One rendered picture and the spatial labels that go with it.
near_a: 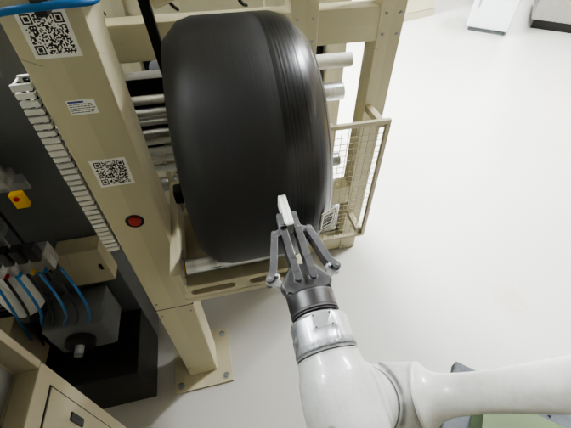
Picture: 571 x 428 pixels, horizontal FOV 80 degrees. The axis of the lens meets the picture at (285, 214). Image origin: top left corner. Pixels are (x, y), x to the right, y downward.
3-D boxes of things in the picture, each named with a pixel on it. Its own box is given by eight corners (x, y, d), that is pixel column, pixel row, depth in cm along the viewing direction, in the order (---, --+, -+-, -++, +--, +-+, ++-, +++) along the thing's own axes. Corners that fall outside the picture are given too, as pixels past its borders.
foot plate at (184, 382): (175, 395, 157) (174, 393, 156) (174, 340, 175) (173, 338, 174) (234, 380, 162) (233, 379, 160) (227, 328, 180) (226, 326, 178)
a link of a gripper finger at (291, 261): (302, 290, 57) (294, 291, 57) (285, 234, 64) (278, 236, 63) (304, 278, 54) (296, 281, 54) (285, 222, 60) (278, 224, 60)
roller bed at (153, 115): (137, 178, 126) (107, 102, 104) (139, 154, 136) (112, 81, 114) (192, 171, 129) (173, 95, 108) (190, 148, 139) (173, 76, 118)
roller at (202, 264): (183, 279, 97) (180, 267, 95) (183, 268, 101) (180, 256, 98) (302, 256, 103) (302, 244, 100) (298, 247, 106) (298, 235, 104)
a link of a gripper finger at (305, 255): (309, 278, 54) (318, 276, 54) (294, 221, 61) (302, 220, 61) (308, 288, 57) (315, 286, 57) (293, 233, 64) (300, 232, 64)
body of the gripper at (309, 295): (347, 302, 50) (327, 249, 55) (290, 315, 49) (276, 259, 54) (338, 320, 56) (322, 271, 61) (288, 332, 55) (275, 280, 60)
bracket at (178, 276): (178, 296, 97) (169, 277, 90) (175, 202, 124) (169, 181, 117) (189, 294, 97) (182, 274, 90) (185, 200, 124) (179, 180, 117)
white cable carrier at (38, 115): (106, 251, 95) (8, 86, 61) (109, 239, 99) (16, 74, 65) (123, 249, 96) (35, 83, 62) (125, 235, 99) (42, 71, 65)
